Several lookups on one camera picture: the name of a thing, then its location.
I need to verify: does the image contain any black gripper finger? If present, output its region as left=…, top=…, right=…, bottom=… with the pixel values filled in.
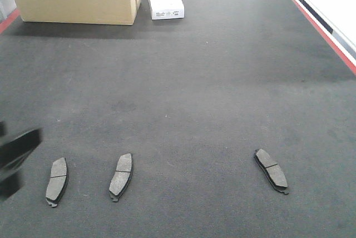
left=1, top=121, right=42, bottom=201

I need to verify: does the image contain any grey brake pad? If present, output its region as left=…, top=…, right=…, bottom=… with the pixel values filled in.
left=45, top=157, right=68, bottom=207
left=254, top=149, right=289, bottom=195
left=109, top=153, right=133, bottom=202

